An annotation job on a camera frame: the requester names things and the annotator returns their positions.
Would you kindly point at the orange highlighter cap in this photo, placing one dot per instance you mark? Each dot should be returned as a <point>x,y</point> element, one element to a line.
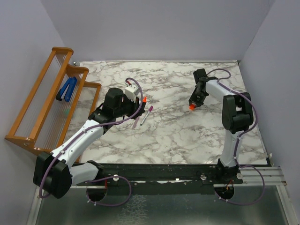
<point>192,107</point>

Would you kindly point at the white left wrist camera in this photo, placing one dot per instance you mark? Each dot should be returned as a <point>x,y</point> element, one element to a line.
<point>131,92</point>

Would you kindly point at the orange wooden rack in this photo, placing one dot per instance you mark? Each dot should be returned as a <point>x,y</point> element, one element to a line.
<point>41,124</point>

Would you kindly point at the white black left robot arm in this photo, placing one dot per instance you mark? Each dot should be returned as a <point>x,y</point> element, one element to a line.
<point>55,172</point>

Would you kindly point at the green object in rack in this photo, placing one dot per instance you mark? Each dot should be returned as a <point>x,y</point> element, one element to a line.
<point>66,112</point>

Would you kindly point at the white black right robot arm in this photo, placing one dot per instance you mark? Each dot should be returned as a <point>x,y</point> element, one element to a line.
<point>237,117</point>

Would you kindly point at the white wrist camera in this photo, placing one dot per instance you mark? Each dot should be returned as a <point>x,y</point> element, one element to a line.
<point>131,92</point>
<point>199,75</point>

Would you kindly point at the black orange highlighter pen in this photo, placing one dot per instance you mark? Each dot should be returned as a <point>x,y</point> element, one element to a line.
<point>144,102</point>

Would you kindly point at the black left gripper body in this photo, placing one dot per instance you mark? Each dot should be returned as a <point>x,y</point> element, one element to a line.
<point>131,107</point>

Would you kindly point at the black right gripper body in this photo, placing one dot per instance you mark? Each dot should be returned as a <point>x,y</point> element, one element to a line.
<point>198,97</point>

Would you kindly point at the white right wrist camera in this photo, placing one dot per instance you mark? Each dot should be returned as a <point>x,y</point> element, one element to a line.
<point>199,75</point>

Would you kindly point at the blue stapler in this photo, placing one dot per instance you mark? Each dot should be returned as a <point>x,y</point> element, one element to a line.
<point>67,90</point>

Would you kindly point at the pink highlighter pen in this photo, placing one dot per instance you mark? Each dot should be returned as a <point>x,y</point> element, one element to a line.
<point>135,123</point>

